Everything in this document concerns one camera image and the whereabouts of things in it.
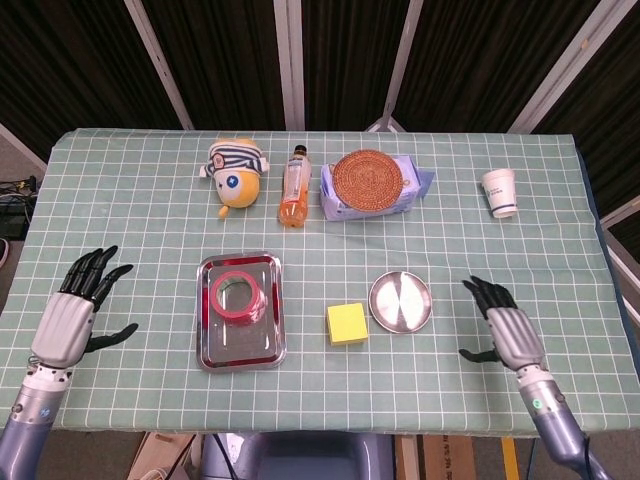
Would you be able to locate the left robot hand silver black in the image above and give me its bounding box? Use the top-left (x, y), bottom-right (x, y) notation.
top-left (29, 244), bottom-right (140, 370)

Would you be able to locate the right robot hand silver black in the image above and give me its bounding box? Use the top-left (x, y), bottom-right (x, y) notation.
top-left (458, 275), bottom-right (549, 374)

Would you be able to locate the red tape roll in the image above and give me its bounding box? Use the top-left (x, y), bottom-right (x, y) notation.
top-left (209, 269), bottom-right (268, 326)

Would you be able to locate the yellow cube block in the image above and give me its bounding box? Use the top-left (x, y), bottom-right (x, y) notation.
top-left (327, 302), bottom-right (370, 347)

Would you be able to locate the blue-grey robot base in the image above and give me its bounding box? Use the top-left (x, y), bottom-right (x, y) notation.
top-left (199, 430), bottom-right (396, 480)

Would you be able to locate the round steel plate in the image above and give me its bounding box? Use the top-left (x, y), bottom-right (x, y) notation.
top-left (368, 270), bottom-right (433, 334)

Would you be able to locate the cardboard box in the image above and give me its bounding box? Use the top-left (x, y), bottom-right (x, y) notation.
top-left (422, 433), bottom-right (501, 480)
top-left (127, 432), bottom-right (201, 480)

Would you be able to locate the green checkered tablecloth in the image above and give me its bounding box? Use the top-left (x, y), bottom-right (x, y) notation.
top-left (0, 128), bottom-right (621, 441)

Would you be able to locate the white paper cup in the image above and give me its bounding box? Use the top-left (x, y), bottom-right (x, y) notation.
top-left (480, 168), bottom-right (518, 220)

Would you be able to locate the rectangular steel tray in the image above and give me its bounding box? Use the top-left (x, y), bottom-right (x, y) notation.
top-left (194, 252), bottom-right (288, 372)

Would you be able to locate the purple tissue pack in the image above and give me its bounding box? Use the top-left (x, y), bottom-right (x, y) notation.
top-left (319, 154), bottom-right (436, 222)

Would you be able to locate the round woven rattan coaster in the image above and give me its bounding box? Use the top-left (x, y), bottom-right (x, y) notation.
top-left (333, 148), bottom-right (404, 211)

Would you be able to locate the yellow plush toy striped hat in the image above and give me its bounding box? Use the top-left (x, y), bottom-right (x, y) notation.
top-left (199, 138), bottom-right (271, 220)

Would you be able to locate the orange drink bottle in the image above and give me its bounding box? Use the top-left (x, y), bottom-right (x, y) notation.
top-left (277, 144), bottom-right (314, 230)

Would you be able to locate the black pleated curtain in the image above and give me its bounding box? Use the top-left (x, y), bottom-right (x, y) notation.
top-left (0, 0), bottom-right (640, 216)

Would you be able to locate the bundle of floor cables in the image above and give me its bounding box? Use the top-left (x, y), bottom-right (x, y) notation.
top-left (0, 174), bottom-right (40, 242)

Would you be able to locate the white frame post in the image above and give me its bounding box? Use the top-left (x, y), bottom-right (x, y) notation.
top-left (367, 0), bottom-right (426, 133)
top-left (507, 0), bottom-right (619, 134)
top-left (272, 0), bottom-right (306, 130)
top-left (123, 0), bottom-right (195, 130)

